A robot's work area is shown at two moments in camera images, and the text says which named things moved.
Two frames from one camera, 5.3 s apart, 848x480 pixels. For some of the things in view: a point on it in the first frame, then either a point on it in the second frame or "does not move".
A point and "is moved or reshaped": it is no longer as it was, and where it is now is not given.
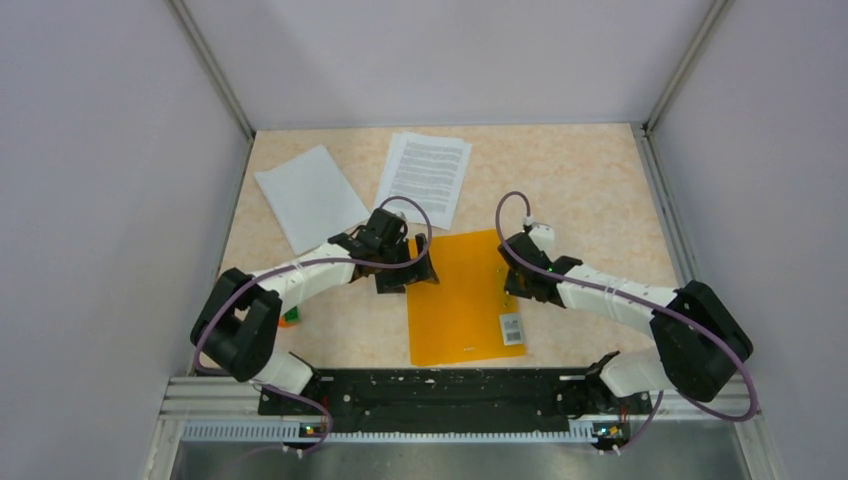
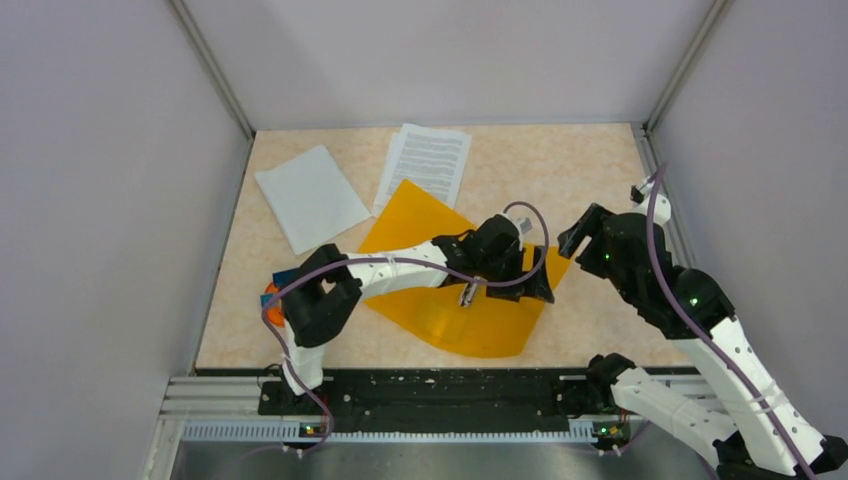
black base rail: (436, 400) does not move
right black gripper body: (516, 284) → (597, 261)
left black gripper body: (396, 252) → (507, 265)
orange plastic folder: (468, 316) is moved or reshaped
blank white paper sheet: (309, 199) does not move
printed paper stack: (423, 177) is moved or reshaped
